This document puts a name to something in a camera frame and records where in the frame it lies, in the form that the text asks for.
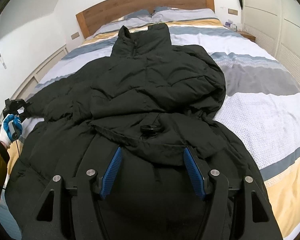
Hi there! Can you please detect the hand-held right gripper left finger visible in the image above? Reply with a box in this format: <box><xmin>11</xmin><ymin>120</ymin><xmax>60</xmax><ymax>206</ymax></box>
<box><xmin>20</xmin><ymin>146</ymin><xmax>123</xmax><ymax>240</ymax></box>

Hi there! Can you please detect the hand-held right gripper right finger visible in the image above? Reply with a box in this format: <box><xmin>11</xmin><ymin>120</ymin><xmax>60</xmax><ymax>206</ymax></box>
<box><xmin>183</xmin><ymin>146</ymin><xmax>278</xmax><ymax>240</ymax></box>

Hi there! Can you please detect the black puffer jacket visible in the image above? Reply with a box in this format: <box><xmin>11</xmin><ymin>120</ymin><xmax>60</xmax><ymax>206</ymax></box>
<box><xmin>5</xmin><ymin>22</ymin><xmax>268</xmax><ymax>240</ymax></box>

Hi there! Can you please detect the person's left hand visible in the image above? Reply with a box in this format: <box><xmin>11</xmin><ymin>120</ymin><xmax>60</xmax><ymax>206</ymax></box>
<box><xmin>0</xmin><ymin>114</ymin><xmax>23</xmax><ymax>148</ymax></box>

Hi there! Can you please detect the striped duvet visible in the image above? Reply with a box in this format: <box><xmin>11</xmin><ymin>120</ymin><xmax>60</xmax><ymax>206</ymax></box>
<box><xmin>5</xmin><ymin>7</ymin><xmax>300</xmax><ymax>240</ymax></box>

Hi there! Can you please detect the wooden headboard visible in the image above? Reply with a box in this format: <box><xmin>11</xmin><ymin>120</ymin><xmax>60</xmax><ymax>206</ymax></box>
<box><xmin>76</xmin><ymin>0</ymin><xmax>214</xmax><ymax>40</ymax></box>

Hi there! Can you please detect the striped pillow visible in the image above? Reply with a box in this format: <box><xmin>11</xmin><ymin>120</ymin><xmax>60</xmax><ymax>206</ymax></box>
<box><xmin>152</xmin><ymin>7</ymin><xmax>215</xmax><ymax>21</ymax></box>
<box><xmin>119</xmin><ymin>9</ymin><xmax>153</xmax><ymax>22</ymax></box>

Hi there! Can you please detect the wooden nightstand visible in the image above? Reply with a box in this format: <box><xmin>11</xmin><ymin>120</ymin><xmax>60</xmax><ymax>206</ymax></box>
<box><xmin>236</xmin><ymin>29</ymin><xmax>257</xmax><ymax>41</ymax></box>

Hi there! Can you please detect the white wardrobe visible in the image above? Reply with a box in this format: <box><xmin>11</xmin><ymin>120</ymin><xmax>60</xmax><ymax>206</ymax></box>
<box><xmin>239</xmin><ymin>0</ymin><xmax>300</xmax><ymax>80</ymax></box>

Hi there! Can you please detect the black cable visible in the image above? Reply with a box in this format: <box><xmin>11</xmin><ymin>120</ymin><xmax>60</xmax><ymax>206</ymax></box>
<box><xmin>0</xmin><ymin>138</ymin><xmax>22</xmax><ymax>190</ymax></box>

